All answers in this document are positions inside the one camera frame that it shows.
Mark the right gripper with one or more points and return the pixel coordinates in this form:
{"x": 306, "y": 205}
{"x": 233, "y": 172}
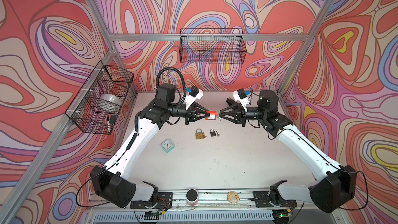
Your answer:
{"x": 238, "y": 118}

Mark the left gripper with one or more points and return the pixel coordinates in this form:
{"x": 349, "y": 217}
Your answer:
{"x": 190, "y": 114}

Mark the red padlock with keys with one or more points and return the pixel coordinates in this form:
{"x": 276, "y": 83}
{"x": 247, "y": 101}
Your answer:
{"x": 212, "y": 115}

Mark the brass padlock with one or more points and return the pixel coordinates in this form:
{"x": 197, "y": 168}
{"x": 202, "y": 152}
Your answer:
{"x": 199, "y": 134}

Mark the small black padlock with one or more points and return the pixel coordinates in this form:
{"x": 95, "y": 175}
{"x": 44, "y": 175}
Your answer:
{"x": 214, "y": 133}

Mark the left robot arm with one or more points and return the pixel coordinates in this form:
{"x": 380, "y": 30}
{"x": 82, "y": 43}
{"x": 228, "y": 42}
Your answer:
{"x": 111, "y": 181}

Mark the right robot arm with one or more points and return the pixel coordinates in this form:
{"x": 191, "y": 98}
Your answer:
{"x": 334, "y": 185}

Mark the mint green alarm clock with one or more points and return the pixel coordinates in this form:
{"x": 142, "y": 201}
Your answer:
{"x": 167, "y": 145}

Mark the black marker in basket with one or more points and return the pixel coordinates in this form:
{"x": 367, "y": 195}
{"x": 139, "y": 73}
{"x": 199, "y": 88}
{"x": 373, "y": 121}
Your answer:
{"x": 109, "y": 127}

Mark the white tape roll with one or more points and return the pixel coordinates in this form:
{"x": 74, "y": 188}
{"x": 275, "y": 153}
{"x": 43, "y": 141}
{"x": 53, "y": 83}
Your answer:
{"x": 109, "y": 102}

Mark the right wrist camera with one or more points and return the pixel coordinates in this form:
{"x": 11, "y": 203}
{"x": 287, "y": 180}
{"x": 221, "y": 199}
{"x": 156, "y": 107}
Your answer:
{"x": 243, "y": 96}

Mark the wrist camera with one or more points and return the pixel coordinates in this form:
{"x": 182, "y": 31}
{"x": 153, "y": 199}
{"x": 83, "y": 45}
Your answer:
{"x": 194, "y": 93}
{"x": 243, "y": 96}

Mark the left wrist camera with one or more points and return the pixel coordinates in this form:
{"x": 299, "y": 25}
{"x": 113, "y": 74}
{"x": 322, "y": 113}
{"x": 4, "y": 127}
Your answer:
{"x": 194, "y": 93}

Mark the black wire basket back wall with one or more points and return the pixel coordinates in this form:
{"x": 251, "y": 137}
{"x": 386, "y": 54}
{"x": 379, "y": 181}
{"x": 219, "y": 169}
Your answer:
{"x": 212, "y": 45}

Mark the black wire basket wall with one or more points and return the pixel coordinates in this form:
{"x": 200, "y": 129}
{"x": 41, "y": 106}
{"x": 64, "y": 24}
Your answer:
{"x": 212, "y": 45}
{"x": 97, "y": 108}

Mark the aluminium front rail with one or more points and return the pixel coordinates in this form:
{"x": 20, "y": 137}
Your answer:
{"x": 210, "y": 200}

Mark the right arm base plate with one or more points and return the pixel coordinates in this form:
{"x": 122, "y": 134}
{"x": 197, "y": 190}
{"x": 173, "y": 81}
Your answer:
{"x": 272, "y": 197}

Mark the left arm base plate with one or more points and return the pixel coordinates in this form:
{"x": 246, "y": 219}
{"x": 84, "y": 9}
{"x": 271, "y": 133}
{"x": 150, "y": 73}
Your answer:
{"x": 148, "y": 196}

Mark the black wire basket left wall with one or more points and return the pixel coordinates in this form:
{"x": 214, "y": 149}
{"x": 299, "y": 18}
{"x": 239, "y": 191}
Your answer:
{"x": 97, "y": 108}

